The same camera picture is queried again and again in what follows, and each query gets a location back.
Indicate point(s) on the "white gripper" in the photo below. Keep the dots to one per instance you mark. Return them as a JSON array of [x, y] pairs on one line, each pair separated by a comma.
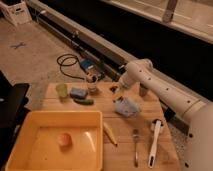
[[125, 81]]

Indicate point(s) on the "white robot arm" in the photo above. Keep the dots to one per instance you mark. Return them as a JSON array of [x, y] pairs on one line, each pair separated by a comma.
[[193, 110]]

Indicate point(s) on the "metal cup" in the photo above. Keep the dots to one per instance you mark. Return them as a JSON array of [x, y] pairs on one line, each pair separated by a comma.
[[143, 90]]

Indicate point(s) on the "green plastic cup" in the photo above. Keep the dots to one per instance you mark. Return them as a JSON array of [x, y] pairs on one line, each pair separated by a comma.
[[61, 90]]

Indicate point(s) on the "blue cloth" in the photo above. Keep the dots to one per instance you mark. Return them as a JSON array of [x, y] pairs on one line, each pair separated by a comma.
[[126, 107]]

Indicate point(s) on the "clear glass jar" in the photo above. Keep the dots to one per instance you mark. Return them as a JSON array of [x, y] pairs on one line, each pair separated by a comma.
[[91, 83]]

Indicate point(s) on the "blue power device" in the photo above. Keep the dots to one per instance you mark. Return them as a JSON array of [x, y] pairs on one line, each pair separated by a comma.
[[86, 64]]

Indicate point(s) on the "blue sponge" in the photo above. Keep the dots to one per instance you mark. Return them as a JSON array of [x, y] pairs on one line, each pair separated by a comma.
[[78, 93]]

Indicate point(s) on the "green cucumber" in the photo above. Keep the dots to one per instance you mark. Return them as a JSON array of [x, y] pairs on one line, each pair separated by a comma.
[[84, 101]]

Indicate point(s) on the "metal fork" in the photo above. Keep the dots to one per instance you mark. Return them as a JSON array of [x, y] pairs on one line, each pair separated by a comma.
[[135, 139]]

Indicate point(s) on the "wooden table board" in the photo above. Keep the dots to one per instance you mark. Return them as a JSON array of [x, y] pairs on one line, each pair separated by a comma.
[[121, 158]]

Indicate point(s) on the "yellow plastic bin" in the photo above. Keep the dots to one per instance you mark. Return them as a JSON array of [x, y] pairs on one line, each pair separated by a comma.
[[37, 148]]

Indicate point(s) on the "black chair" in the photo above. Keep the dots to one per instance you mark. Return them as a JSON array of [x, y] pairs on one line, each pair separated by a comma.
[[12, 113]]

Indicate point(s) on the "white cardboard box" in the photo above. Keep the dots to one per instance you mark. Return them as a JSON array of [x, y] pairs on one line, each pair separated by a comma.
[[16, 14]]

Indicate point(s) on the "white handled brush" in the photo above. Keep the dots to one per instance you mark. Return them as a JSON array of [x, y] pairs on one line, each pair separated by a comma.
[[156, 127]]

